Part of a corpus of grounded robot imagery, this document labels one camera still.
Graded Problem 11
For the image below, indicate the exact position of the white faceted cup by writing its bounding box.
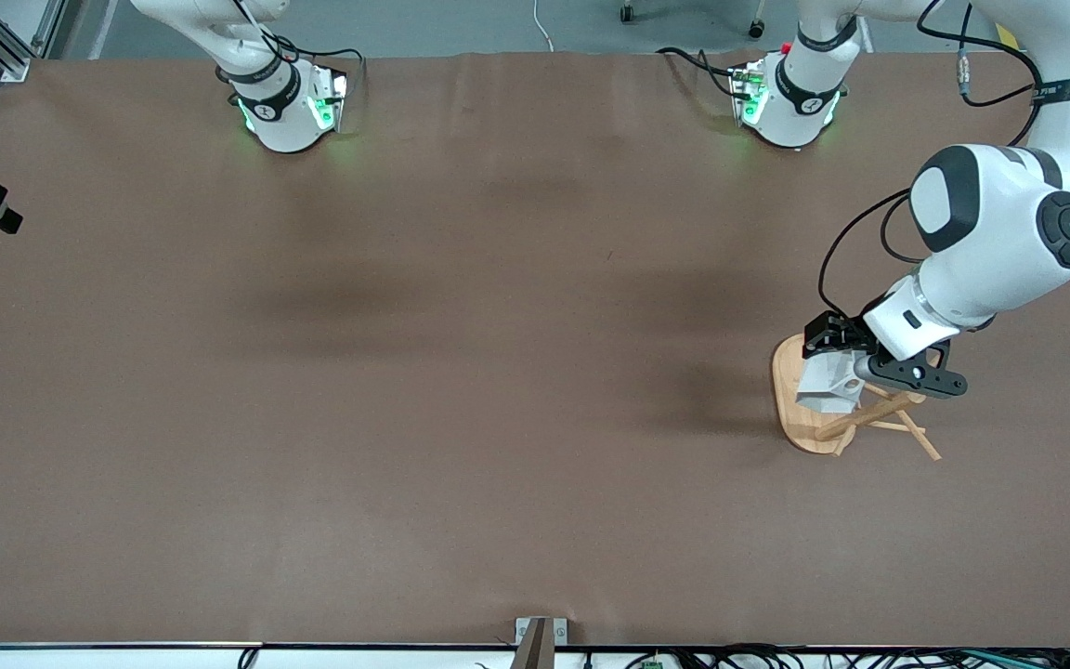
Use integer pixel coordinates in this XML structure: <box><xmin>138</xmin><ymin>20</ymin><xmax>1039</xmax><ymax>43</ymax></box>
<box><xmin>795</xmin><ymin>351</ymin><xmax>868</xmax><ymax>415</ymax></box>

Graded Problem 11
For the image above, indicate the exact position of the wooden cup rack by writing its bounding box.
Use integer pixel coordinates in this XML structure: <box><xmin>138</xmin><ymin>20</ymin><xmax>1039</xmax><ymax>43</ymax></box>
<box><xmin>770</xmin><ymin>334</ymin><xmax>943</xmax><ymax>463</ymax></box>

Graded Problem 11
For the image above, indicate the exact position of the brown table cover sheet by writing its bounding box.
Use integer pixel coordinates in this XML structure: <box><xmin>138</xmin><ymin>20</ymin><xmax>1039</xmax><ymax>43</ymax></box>
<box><xmin>0</xmin><ymin>51</ymin><xmax>1070</xmax><ymax>649</ymax></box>

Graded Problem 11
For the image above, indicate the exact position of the aluminium frame profile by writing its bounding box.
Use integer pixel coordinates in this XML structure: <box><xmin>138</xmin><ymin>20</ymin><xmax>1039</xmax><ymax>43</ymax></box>
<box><xmin>0</xmin><ymin>0</ymin><xmax>67</xmax><ymax>83</ymax></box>

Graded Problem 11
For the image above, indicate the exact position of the black left arm wrist cable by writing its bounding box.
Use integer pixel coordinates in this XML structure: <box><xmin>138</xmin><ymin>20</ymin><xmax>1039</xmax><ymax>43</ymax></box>
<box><xmin>818</xmin><ymin>0</ymin><xmax>1070</xmax><ymax>321</ymax></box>

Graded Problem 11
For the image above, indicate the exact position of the black left arm base cable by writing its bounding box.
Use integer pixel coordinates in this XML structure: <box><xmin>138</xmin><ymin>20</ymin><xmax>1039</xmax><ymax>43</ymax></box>
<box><xmin>656</xmin><ymin>46</ymin><xmax>745</xmax><ymax>98</ymax></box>

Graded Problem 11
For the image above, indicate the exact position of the black arm base cable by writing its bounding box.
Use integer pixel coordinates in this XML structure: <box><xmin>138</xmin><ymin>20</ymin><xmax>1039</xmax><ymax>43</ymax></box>
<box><xmin>215</xmin><ymin>0</ymin><xmax>366</xmax><ymax>98</ymax></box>
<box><xmin>656</xmin><ymin>46</ymin><xmax>745</xmax><ymax>98</ymax></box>

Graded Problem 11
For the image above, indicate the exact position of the black right arm base cable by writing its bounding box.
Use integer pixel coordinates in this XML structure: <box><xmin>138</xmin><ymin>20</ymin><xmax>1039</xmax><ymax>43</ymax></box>
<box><xmin>215</xmin><ymin>0</ymin><xmax>366</xmax><ymax>98</ymax></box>

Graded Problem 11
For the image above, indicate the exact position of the grey bracket with post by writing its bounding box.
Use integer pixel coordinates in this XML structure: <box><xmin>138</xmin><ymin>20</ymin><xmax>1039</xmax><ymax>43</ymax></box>
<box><xmin>509</xmin><ymin>616</ymin><xmax>569</xmax><ymax>669</ymax></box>

